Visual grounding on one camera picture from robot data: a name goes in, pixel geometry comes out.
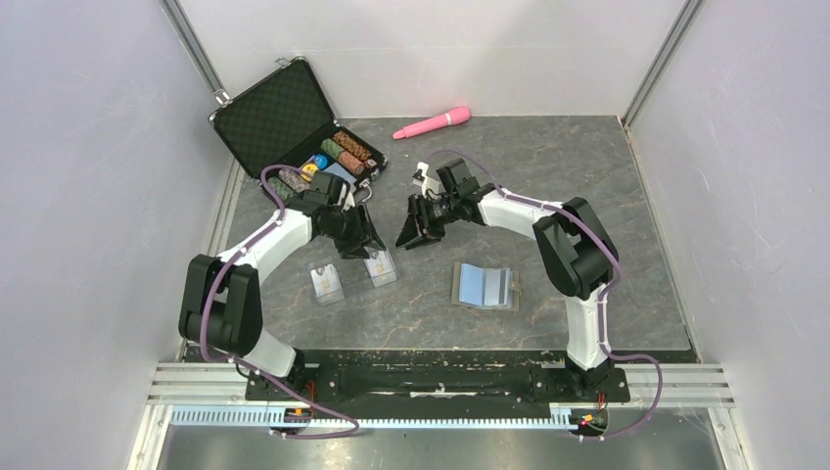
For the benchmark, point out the silver credit card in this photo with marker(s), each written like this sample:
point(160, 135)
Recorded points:
point(381, 268)
point(471, 286)

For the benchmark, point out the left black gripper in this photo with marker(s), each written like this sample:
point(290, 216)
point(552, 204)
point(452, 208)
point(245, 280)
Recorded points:
point(364, 235)

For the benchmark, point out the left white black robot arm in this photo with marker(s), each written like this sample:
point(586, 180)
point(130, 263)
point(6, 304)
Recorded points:
point(221, 307)

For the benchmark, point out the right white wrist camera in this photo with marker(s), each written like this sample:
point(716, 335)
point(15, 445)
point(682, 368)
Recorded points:
point(427, 185)

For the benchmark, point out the beige leather card holder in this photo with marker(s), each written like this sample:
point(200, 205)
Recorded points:
point(516, 287)

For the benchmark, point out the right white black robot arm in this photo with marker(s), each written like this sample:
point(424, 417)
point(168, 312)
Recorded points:
point(579, 257)

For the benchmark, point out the pink wand massager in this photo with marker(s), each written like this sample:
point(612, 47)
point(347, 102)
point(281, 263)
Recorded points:
point(452, 117)

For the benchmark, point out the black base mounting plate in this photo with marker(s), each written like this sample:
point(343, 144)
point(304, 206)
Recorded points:
point(444, 384)

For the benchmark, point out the clear acrylic card stand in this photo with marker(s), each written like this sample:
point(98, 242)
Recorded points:
point(352, 272)

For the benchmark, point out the aluminium frame rail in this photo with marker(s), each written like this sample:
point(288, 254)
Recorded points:
point(689, 385)

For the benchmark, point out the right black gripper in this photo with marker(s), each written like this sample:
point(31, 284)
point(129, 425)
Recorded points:
point(420, 228)

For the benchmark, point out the black poker chip case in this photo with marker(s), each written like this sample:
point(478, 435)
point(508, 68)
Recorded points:
point(286, 119)

